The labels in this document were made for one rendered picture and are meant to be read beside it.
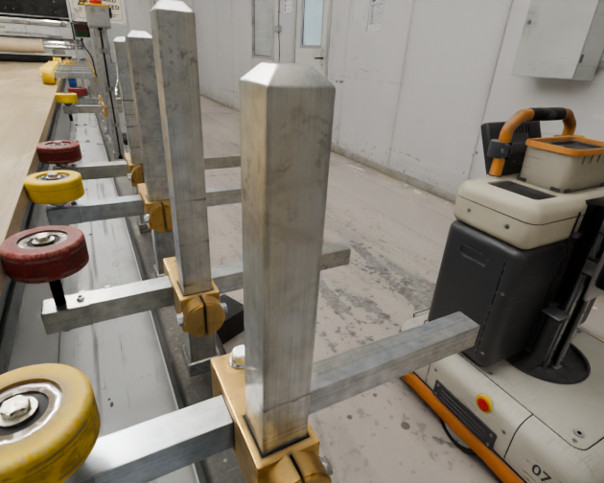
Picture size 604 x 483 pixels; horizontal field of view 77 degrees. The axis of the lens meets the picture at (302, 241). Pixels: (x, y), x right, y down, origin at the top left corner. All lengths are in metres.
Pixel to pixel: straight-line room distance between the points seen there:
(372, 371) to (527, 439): 0.89
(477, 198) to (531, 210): 0.15
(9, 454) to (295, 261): 0.18
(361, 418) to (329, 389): 1.09
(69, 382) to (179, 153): 0.24
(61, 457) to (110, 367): 0.47
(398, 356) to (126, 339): 0.53
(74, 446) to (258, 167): 0.20
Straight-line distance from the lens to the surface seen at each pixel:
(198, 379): 0.57
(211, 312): 0.49
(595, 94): 3.03
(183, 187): 0.44
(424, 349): 0.42
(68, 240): 0.50
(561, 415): 1.31
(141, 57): 0.66
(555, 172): 1.21
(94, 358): 0.77
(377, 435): 1.42
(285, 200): 0.19
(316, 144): 0.19
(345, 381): 0.37
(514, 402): 1.27
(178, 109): 0.42
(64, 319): 0.54
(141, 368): 0.72
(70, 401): 0.29
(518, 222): 1.08
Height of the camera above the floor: 1.11
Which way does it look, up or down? 26 degrees down
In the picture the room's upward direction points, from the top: 3 degrees clockwise
